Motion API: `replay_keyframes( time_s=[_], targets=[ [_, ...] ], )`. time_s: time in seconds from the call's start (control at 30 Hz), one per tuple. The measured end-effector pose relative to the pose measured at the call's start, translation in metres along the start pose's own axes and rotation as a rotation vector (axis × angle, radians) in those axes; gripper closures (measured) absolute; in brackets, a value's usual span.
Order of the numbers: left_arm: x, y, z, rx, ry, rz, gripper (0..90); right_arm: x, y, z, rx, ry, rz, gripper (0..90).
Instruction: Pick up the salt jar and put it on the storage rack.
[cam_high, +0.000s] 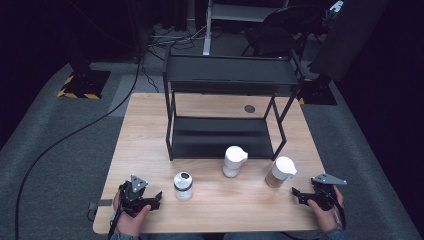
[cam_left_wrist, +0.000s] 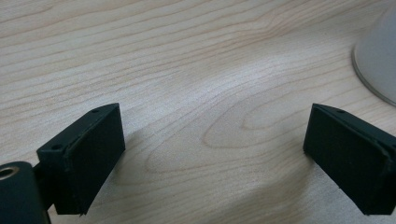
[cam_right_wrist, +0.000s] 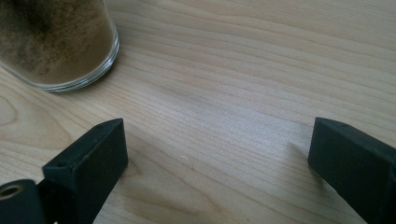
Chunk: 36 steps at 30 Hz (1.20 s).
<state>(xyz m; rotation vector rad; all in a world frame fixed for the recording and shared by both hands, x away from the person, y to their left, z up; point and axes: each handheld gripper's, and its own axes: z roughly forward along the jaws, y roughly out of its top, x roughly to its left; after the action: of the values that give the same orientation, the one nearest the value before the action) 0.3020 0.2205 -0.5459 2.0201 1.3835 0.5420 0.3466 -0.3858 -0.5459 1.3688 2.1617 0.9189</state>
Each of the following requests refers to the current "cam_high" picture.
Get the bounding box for black two-tier metal rack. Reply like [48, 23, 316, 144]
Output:
[162, 46, 306, 162]

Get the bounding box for thick black floor cable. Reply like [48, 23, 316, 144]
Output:
[14, 56, 143, 240]

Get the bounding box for white-lid jar white contents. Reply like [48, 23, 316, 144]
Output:
[222, 145, 249, 179]

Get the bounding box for white device on stand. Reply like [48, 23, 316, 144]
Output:
[329, 0, 345, 15]

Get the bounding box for thin black floor cable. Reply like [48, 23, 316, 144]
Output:
[141, 61, 160, 94]

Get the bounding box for person's right hand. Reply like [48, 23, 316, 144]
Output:
[307, 186, 344, 233]

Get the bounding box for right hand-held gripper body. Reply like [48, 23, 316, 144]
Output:
[308, 172, 348, 212]

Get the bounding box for black stand base striped tape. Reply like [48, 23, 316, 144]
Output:
[56, 68, 112, 100]

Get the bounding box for black chair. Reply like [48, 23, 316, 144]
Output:
[240, 4, 329, 59]

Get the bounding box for black stand base yellow tape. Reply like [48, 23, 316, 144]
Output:
[298, 74, 338, 106]

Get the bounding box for dark grey padded panel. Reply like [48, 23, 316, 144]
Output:
[309, 0, 391, 83]

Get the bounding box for person's left hand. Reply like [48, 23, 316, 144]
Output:
[113, 190, 152, 236]

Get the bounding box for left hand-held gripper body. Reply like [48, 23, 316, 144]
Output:
[118, 174, 153, 218]

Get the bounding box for silver-lid glass jar white contents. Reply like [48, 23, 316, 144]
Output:
[173, 171, 194, 202]

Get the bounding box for white-lid jar brown contents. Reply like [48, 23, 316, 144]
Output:
[264, 156, 298, 189]

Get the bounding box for black wrist strap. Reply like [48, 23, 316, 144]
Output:
[334, 199, 347, 231]

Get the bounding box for tangle of floor cables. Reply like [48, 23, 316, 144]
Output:
[146, 23, 208, 52]

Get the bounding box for grey clamp on table edge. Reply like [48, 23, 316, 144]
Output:
[87, 199, 114, 212]

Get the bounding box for white metal table frame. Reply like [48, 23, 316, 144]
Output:
[202, 0, 290, 56]

